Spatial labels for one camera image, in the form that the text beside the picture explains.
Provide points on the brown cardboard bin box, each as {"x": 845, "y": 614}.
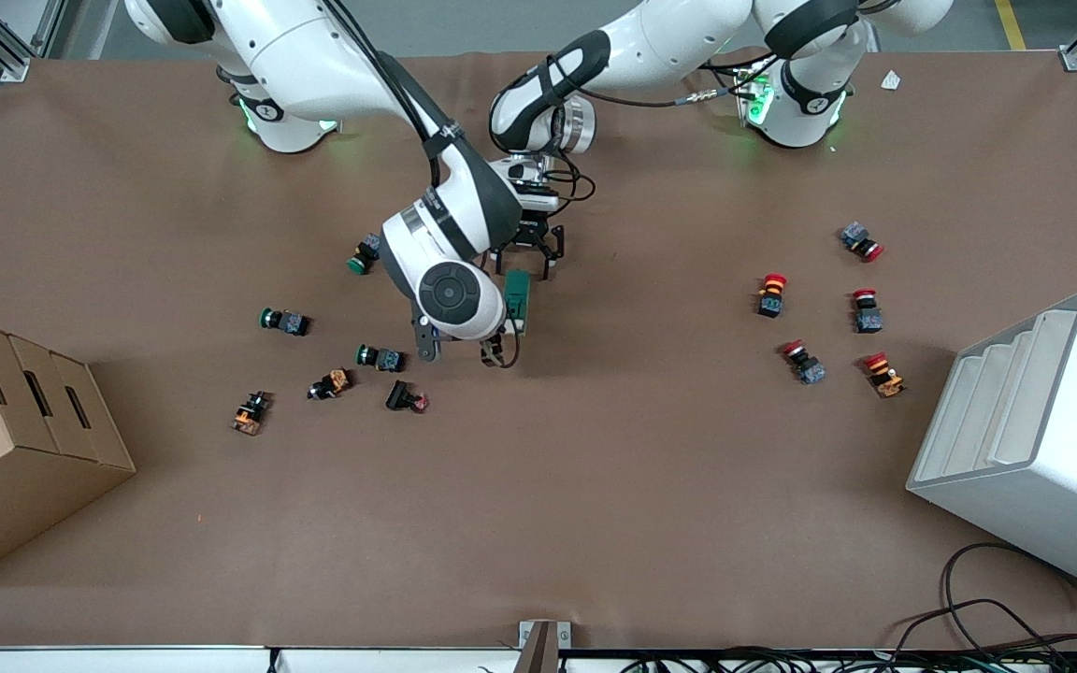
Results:
{"x": 15, "y": 467}

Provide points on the black push button red block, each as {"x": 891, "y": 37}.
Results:
{"x": 405, "y": 396}

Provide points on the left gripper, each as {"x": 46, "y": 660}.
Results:
{"x": 533, "y": 234}

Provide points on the red push button blue block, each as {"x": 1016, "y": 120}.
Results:
{"x": 860, "y": 240}
{"x": 867, "y": 313}
{"x": 804, "y": 363}

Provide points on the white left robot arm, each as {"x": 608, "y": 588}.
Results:
{"x": 669, "y": 37}

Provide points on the white paper scrap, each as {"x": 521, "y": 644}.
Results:
{"x": 891, "y": 80}

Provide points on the black push button orange block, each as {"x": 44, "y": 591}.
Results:
{"x": 251, "y": 413}
{"x": 331, "y": 384}

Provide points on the metal table edge bracket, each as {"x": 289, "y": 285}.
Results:
{"x": 543, "y": 645}

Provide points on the green push button blue block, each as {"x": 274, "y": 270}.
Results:
{"x": 286, "y": 322}
{"x": 381, "y": 358}
{"x": 366, "y": 252}

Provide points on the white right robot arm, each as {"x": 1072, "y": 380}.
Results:
{"x": 295, "y": 47}

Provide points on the red push button orange block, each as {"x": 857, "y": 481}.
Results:
{"x": 771, "y": 295}
{"x": 884, "y": 375}

